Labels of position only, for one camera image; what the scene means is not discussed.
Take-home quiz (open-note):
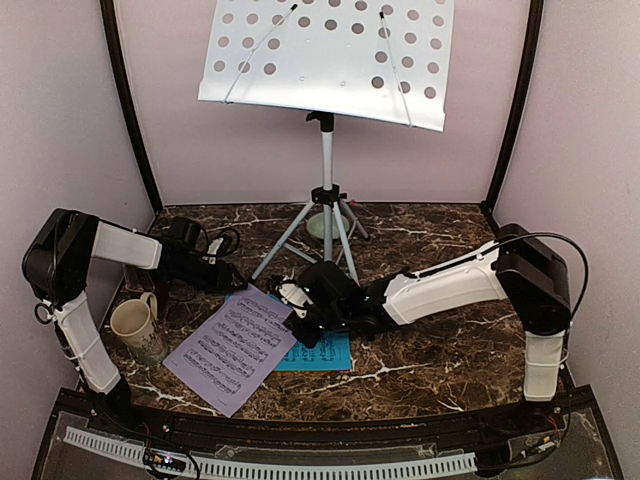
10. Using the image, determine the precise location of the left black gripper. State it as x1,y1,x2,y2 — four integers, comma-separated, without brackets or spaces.
171,255,247,294

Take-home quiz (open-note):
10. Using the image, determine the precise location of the pale green round dish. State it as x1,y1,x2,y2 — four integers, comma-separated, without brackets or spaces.
306,212,351,242

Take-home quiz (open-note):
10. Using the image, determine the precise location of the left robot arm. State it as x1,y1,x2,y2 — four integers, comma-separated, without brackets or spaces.
21,208,248,436

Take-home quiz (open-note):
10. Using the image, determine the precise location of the grey slotted cable duct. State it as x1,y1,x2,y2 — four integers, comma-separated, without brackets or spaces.
63,427,477,479

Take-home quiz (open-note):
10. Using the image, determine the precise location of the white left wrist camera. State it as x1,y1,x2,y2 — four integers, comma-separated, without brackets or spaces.
203,237,231,264

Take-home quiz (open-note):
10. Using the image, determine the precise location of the brown wooden metronome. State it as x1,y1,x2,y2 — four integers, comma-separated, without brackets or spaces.
123,265,170,304

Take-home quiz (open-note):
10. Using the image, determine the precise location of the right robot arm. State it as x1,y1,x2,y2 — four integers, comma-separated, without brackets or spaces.
271,223,583,434

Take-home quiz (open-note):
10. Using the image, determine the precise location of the white perforated music stand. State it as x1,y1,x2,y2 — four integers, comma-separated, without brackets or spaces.
197,0,450,281

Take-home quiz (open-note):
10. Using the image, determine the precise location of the cream ceramic mug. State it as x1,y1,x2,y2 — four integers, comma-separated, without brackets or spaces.
109,292,168,366

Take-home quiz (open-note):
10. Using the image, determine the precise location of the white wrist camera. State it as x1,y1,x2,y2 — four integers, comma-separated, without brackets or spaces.
203,237,231,264
274,277,311,318

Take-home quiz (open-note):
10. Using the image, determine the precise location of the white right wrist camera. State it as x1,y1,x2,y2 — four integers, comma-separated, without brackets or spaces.
274,277,311,318

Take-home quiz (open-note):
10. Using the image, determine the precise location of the purple sheet music page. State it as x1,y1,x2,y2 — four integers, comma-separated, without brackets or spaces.
163,286,296,418

